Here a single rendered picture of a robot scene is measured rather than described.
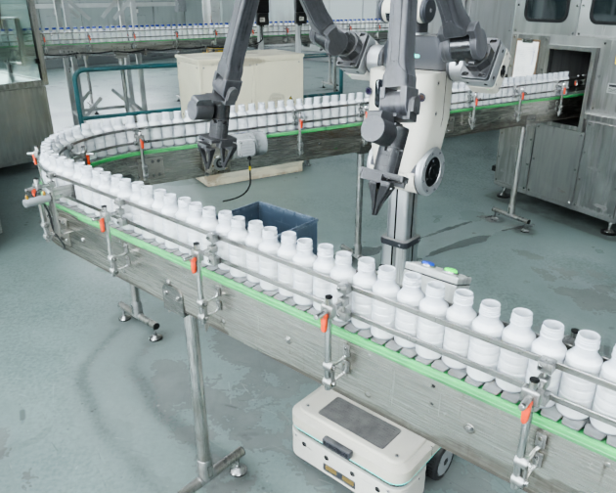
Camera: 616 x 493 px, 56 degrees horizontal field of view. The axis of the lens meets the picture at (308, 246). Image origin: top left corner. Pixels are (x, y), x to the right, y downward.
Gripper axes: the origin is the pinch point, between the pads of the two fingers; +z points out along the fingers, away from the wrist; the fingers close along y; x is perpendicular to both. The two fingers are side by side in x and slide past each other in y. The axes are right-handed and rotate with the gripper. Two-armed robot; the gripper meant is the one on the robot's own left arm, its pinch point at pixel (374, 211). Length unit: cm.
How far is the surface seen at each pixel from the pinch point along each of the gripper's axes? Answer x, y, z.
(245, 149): 140, -108, -9
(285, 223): 79, -53, 16
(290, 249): 3.0, -18.9, 14.5
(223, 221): 9.6, -42.3, 13.3
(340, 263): -3.9, -3.7, 13.2
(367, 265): -5.4, 2.7, 11.7
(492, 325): -14.5, 31.3, 14.7
